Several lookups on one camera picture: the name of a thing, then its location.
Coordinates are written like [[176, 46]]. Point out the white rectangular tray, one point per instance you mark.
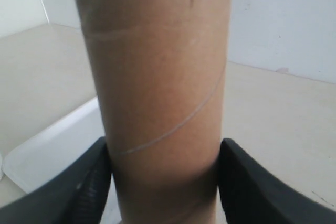
[[47, 154]]

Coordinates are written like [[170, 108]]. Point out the brown cardboard tube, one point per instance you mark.
[[159, 71]]

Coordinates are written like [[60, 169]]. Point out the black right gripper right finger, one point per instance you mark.
[[251, 194]]

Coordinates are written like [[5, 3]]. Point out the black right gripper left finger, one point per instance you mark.
[[77, 195]]

